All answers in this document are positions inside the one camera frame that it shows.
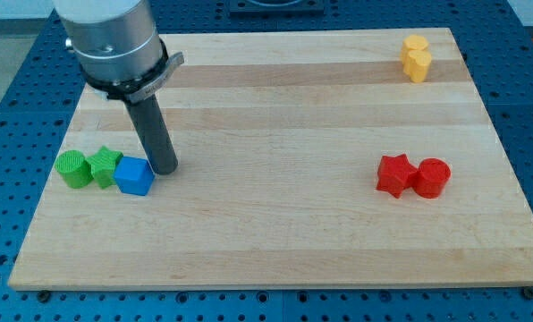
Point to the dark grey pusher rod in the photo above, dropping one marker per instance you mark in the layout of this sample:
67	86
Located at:
150	126

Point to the red star block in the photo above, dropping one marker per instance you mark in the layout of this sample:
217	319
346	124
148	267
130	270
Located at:
395	174

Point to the wooden board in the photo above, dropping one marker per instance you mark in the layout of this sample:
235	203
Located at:
279	136

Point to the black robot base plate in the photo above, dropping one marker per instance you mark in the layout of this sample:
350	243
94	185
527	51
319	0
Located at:
239	7

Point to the yellow block behind heart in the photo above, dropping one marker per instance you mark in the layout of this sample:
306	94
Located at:
413	42

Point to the green cylinder block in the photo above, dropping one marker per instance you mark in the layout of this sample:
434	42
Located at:
74	169

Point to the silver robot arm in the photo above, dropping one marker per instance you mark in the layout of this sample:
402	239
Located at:
122	55

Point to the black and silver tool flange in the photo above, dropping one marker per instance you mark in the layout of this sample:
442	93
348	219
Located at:
140	88

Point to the red cylinder block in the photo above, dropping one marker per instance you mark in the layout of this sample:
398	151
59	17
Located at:
432	176

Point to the blue cube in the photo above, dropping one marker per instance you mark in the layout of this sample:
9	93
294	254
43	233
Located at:
134	176

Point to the green star block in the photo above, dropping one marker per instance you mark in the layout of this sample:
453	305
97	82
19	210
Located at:
103	164

